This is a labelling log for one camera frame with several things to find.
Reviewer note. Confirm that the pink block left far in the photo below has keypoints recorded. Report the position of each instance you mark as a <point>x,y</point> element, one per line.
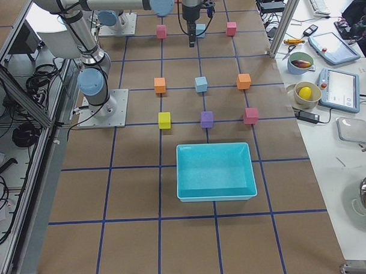
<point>231,29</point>

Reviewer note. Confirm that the beige saucer plate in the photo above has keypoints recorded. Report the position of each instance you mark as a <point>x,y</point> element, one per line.
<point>291,91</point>

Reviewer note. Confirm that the yellow lemon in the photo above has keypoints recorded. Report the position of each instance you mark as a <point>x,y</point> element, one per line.
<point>305,93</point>

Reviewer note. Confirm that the orange block near base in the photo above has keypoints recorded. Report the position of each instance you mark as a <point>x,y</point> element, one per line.
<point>159,85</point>

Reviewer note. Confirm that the teach pendant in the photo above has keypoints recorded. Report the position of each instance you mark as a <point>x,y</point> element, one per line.
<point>332,48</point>
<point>339,90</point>

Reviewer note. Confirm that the pink block right far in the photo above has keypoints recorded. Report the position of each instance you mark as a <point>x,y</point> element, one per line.
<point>250,115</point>

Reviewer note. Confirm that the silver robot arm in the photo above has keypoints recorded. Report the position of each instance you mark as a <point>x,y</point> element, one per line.
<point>115,20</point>
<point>93,80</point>

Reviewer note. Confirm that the white keyboard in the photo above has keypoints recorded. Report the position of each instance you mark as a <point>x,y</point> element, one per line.
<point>319,8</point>

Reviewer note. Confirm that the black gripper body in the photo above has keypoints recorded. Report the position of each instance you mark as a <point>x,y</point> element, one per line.
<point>189,11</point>

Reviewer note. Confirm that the yellow handled tool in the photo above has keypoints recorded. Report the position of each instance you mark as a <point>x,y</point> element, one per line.
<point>294,41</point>

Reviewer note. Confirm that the lower teach pendant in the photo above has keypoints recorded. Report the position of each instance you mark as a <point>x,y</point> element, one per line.
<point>339,90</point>

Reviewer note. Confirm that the aluminium frame post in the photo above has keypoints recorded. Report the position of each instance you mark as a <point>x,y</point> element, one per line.
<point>287,14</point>

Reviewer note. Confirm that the pink block near base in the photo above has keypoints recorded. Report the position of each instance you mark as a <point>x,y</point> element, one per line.
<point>161,31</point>

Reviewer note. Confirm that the silver kitchen scale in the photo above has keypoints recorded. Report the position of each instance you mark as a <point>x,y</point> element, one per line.
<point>353,130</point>

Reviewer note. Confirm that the scissors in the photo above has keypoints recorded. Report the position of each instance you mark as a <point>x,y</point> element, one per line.
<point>290,49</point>

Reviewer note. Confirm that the light blue block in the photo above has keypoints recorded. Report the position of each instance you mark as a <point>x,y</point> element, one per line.
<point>200,30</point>
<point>201,85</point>

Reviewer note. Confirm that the upper teach pendant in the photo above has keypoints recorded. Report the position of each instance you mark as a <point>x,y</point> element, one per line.
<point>332,48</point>

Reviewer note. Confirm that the orange block far side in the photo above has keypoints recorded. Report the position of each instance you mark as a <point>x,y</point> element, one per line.
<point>243,81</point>

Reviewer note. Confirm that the black power adapter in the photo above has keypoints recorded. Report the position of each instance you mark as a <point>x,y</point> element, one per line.
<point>307,116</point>

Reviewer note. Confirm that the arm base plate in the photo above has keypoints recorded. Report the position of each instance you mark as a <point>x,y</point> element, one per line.
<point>129,30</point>
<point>112,114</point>

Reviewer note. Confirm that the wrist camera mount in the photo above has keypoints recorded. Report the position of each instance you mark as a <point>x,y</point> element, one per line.
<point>209,6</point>

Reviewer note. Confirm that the blue bowl with eggplant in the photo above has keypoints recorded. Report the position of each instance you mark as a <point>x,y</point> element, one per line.
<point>298,55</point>

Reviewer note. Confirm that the yellow block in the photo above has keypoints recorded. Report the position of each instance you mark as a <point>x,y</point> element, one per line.
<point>164,120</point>

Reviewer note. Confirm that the turquoise plastic bin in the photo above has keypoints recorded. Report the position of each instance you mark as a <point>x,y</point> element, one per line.
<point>215,172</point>

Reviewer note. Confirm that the black power brick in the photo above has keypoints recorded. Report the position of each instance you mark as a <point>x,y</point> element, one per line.
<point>272,7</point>

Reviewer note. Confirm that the purple block right side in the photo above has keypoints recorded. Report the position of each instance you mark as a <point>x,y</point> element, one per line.
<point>207,120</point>

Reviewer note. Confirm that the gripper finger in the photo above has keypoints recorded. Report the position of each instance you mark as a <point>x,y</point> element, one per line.
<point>191,34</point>

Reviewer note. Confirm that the beige bowl with lemon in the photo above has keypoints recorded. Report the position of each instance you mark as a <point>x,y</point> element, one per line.
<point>307,104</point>

